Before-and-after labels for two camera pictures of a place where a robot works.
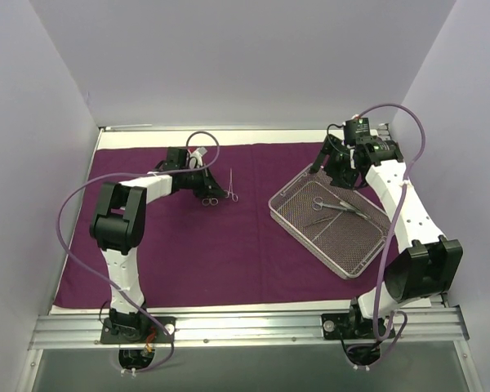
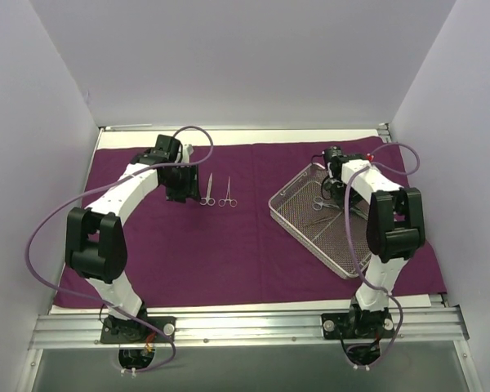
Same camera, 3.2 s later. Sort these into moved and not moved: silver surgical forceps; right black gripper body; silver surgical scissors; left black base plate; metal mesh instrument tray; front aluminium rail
Moved: right black gripper body; silver surgical forceps
Not moved: front aluminium rail; left black base plate; metal mesh instrument tray; silver surgical scissors
